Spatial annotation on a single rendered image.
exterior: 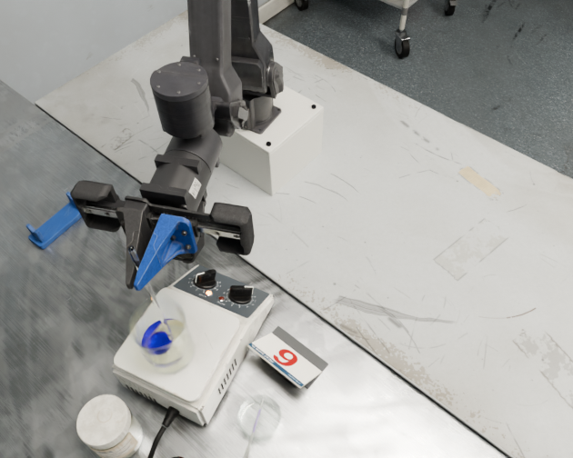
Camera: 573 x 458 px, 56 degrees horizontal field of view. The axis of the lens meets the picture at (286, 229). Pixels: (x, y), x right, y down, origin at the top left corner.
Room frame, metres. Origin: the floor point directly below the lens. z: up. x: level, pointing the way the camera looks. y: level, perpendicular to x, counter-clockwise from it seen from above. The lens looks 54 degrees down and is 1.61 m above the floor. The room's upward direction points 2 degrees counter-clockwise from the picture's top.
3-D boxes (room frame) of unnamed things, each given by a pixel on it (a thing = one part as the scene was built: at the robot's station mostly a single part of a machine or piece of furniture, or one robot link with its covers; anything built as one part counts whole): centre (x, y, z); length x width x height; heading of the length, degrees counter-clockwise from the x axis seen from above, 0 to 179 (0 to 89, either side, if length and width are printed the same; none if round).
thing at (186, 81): (0.47, 0.09, 1.20); 0.11 x 0.08 x 0.12; 166
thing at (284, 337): (0.29, 0.00, 0.92); 0.09 x 0.06 x 0.04; 49
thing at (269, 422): (0.21, 0.04, 0.91); 0.06 x 0.06 x 0.02
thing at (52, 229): (0.54, 0.37, 0.92); 0.10 x 0.03 x 0.04; 142
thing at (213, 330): (0.29, 0.14, 0.98); 0.12 x 0.12 x 0.01; 63
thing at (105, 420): (0.20, 0.22, 0.94); 0.06 x 0.06 x 0.08
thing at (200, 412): (0.31, 0.13, 0.94); 0.22 x 0.13 x 0.08; 153
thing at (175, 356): (0.27, 0.15, 1.03); 0.07 x 0.06 x 0.08; 4
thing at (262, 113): (0.66, 0.05, 1.04); 0.07 x 0.07 x 0.06; 57
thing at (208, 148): (0.45, 0.10, 1.16); 0.07 x 0.06 x 0.09; 166
